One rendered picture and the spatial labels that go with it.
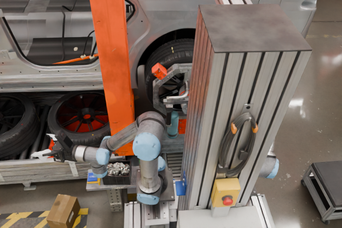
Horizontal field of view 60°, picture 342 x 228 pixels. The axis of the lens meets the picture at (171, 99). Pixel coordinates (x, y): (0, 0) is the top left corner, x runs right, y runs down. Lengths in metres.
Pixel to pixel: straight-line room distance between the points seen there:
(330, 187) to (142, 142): 1.87
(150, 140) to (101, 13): 0.70
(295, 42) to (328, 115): 3.08
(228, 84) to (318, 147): 2.74
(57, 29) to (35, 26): 0.21
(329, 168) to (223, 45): 2.25
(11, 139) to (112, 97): 1.13
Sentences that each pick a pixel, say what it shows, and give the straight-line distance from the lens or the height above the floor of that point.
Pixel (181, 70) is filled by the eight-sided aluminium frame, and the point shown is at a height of 1.10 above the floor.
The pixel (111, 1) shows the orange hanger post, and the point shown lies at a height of 1.77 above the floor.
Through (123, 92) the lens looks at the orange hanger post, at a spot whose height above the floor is 1.18.
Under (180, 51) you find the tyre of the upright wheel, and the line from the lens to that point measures 2.25.
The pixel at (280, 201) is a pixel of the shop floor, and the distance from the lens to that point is 2.95.
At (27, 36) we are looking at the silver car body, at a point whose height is 0.83.
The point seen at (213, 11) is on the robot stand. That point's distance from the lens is 0.90.
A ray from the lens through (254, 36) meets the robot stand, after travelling 0.82.
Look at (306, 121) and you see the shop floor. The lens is 3.69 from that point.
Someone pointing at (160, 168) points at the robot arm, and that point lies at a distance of 1.67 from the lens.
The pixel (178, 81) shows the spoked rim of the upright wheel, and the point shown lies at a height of 0.91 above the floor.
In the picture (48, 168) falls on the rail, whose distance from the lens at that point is 2.71.
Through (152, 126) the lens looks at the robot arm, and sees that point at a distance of 1.29.
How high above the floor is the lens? 2.43
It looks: 44 degrees down
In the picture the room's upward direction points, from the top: 3 degrees clockwise
